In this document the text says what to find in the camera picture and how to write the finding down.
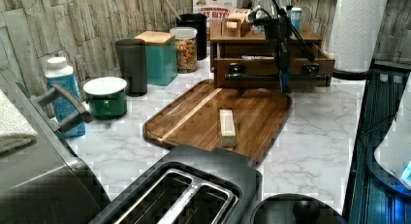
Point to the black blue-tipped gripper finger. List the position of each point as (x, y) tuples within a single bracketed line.
[(283, 61)]

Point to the black thin gripper finger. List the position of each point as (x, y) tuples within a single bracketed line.
[(302, 45)]

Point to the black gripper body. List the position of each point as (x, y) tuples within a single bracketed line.
[(275, 28)]

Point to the wooden drawer with black handle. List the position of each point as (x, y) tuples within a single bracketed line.
[(235, 72)]

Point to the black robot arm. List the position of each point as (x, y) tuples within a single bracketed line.
[(280, 12)]

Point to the wooden drawer cabinet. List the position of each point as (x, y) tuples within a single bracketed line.
[(225, 42)]

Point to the white paper inside drawer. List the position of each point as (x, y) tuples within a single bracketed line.
[(256, 57)]

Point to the blue tin can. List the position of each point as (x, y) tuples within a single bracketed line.
[(295, 17)]

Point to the small wooden caddy box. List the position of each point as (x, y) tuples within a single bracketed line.
[(235, 24)]

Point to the white paper towel roll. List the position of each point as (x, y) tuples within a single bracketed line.
[(355, 31)]

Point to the black paper towel holder base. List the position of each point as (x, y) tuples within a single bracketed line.
[(351, 75)]

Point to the cinnamon oat bites cereal box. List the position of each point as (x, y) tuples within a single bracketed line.
[(214, 9)]

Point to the black utensil holder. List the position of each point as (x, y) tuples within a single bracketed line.
[(197, 21)]

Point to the clear jar of coloured pasta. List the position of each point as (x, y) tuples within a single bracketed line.
[(186, 48)]

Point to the small light wooden block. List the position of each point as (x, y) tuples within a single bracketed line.
[(227, 128)]

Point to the wooden cutting board tray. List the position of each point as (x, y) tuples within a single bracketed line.
[(194, 119)]

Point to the teal canister with wooden lid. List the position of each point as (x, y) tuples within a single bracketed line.
[(160, 57)]

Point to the dark grey cylindrical canister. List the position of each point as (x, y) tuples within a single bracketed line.
[(132, 62)]

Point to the black round lid with knob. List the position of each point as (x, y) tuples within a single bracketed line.
[(294, 209)]

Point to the black two-slot toaster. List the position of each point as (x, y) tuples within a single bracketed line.
[(187, 186)]

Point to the dark dish drying rack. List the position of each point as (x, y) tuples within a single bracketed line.
[(373, 196)]

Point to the green pot with white lid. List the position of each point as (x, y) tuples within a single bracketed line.
[(106, 97)]

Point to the white folded towel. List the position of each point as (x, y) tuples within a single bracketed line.
[(15, 130)]

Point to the wooden spoon handle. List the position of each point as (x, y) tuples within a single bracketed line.
[(172, 9)]

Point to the grey oven appliance with handle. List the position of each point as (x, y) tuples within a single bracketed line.
[(45, 182)]

